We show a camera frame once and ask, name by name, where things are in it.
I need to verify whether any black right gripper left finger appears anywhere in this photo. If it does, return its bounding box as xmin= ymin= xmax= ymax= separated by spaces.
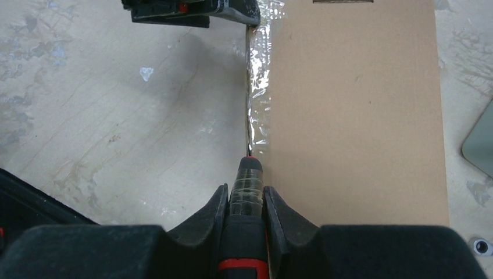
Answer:
xmin=1 ymin=185 xmax=228 ymax=278

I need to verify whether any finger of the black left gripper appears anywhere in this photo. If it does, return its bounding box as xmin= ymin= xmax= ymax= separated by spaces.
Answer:
xmin=122 ymin=0 xmax=260 ymax=28

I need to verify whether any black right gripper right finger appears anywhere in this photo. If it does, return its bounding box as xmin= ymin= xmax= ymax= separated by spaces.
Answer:
xmin=264 ymin=187 xmax=485 ymax=278

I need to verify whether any red black utility knife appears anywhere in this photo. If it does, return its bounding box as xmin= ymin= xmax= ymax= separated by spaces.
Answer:
xmin=217 ymin=156 xmax=270 ymax=279

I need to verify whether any brown cardboard express box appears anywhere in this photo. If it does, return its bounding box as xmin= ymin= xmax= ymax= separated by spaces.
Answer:
xmin=249 ymin=1 xmax=449 ymax=226

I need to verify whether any clear plastic storage bin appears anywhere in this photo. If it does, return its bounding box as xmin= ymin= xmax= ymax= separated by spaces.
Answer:
xmin=462 ymin=102 xmax=492 ymax=177

